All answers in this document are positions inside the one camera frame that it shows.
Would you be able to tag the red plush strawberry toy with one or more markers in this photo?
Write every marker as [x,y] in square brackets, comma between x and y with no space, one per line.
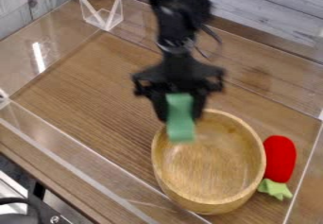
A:
[281,160]

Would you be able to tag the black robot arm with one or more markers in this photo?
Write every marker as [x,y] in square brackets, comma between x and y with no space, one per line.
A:
[181,18]

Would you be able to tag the black metal table bracket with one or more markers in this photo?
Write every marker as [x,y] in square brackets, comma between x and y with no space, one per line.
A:
[47,214]

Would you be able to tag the brown wooden bowl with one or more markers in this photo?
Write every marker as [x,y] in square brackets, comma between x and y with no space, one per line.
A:
[211,175]

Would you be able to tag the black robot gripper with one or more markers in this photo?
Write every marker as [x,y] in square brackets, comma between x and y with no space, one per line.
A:
[178,74]

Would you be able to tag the clear acrylic corner bracket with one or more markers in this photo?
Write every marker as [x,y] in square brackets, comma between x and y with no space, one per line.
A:
[103,19]

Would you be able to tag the green rectangular block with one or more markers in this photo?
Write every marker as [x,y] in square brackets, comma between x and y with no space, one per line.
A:
[181,123]

